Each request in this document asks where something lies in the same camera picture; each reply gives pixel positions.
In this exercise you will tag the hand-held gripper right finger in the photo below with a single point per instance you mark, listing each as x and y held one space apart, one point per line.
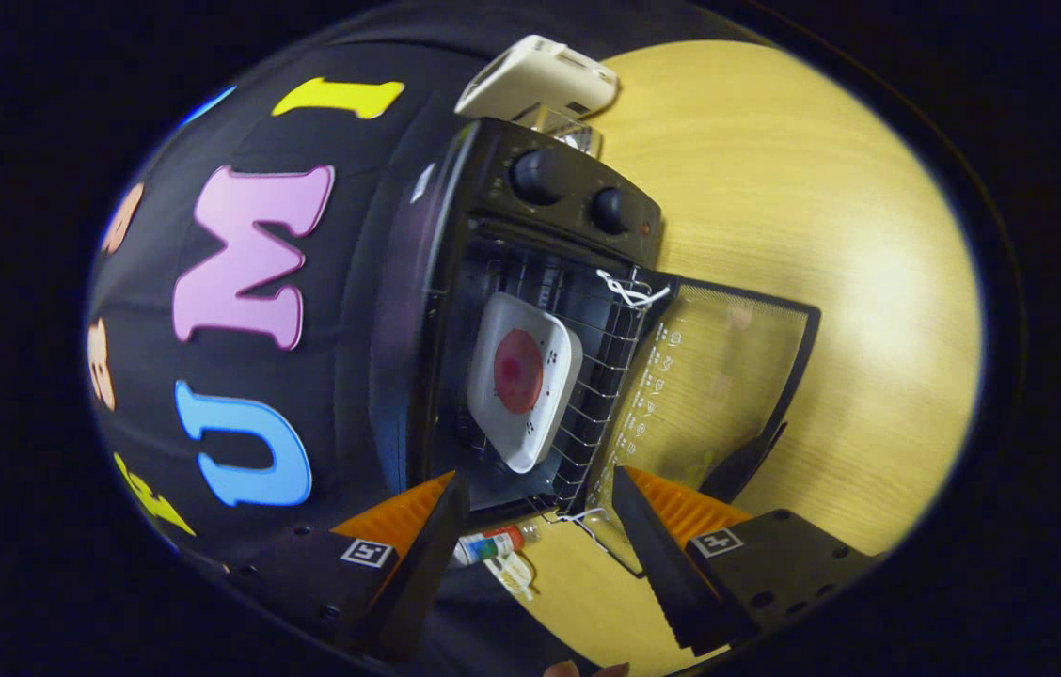
662 564

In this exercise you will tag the white divided snack dish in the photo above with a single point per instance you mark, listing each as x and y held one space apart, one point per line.
514 572

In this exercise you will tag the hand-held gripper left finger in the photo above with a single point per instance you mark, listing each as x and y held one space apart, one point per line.
422 574

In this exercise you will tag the white bread toaster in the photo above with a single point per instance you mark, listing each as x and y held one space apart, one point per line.
540 80

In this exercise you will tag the red round food slice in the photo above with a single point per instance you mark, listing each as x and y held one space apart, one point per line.
519 371

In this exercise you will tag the black toaster oven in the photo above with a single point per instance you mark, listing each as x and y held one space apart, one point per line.
568 188

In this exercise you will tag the clear plastic water bottle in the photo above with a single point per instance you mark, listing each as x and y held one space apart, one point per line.
493 543

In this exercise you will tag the white square plate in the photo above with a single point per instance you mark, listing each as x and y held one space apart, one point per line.
530 442

